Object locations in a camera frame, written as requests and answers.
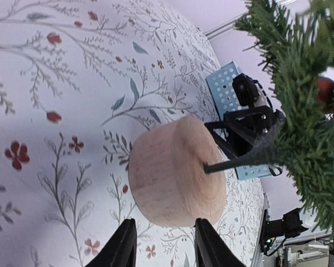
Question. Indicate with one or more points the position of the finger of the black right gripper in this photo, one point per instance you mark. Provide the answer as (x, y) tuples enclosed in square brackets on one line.
[(240, 122), (228, 144)]

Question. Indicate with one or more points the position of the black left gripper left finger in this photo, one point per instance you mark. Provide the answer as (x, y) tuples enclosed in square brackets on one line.
[(120, 250)]

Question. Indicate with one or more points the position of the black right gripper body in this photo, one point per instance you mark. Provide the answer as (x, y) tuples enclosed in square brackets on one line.
[(264, 118)]

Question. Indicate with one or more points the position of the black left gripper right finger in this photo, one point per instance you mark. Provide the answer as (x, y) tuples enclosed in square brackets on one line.
[(210, 249)]

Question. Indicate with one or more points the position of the light blue plastic basket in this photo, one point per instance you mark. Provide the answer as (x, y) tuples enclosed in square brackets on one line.
[(225, 100)]

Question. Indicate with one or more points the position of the dark red bauble ornament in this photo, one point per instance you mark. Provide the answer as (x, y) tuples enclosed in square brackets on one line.
[(326, 91)]

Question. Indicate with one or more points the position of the small green christmas tree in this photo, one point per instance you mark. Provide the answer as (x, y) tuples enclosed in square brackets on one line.
[(166, 165)]

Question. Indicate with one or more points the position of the floral patterned table mat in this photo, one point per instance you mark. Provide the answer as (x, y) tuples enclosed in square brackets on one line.
[(79, 82)]

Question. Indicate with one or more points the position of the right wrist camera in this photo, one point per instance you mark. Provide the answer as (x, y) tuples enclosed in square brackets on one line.
[(249, 92)]

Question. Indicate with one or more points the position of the aluminium front rail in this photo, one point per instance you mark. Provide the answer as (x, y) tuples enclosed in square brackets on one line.
[(259, 250)]

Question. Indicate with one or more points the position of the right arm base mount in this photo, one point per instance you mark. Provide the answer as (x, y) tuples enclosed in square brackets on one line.
[(290, 226)]

